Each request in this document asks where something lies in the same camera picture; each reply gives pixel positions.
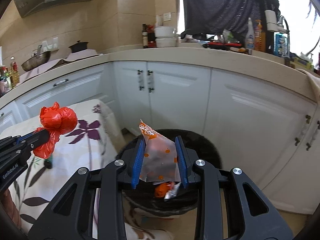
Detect white stacked bowls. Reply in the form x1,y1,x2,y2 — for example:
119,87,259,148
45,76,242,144
155,26,177,48

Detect orange soap bottle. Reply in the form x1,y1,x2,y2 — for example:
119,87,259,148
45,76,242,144
254,20,266,52

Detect floral tablecloth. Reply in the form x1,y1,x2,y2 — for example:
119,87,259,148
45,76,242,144
0,99,176,240

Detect black pot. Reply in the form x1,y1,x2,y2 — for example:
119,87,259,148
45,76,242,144
69,40,88,53

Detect small orange wrapper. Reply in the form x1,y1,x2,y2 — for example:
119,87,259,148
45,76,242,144
154,182,175,198

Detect white spray bottle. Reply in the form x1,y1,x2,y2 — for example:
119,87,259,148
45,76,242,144
245,17,254,50

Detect left hand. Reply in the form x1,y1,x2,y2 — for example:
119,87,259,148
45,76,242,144
1,189,22,229

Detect dark grey hanging cloth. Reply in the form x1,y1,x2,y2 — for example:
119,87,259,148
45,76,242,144
181,0,280,38

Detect white sachet packet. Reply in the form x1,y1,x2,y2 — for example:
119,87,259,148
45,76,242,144
164,182,181,200

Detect pink stove cover cloth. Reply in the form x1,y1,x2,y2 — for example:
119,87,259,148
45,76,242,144
20,49,100,84

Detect kitchen faucet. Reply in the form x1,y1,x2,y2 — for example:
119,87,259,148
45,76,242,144
265,10,290,59

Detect red plastic bag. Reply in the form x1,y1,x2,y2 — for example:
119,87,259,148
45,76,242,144
33,102,78,159

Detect steel wok pan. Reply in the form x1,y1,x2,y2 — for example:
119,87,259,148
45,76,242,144
22,44,51,72

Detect translucent orange-dotted bag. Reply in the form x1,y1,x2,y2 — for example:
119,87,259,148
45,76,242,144
139,121,181,183

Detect black trash bin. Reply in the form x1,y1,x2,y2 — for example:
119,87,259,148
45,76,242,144
123,129,222,217

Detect dark sauce bottle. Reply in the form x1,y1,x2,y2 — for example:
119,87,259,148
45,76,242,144
142,24,149,48

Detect black green marker tube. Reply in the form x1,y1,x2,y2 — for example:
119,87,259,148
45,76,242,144
44,155,53,169

